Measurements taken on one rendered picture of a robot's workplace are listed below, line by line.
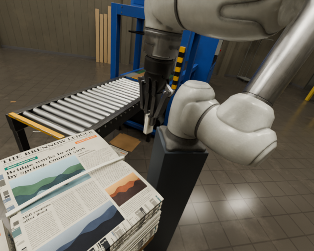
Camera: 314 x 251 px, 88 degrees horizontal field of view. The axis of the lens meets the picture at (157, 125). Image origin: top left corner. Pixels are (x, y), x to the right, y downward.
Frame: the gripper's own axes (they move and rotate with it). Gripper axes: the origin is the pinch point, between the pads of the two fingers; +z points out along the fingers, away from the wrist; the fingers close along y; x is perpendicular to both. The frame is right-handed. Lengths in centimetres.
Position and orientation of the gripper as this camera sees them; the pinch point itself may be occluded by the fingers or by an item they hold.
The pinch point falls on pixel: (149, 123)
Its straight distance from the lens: 52.4
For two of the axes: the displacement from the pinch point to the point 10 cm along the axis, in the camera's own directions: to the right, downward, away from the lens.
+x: 7.0, -2.8, 6.6
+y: 7.0, 4.7, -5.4
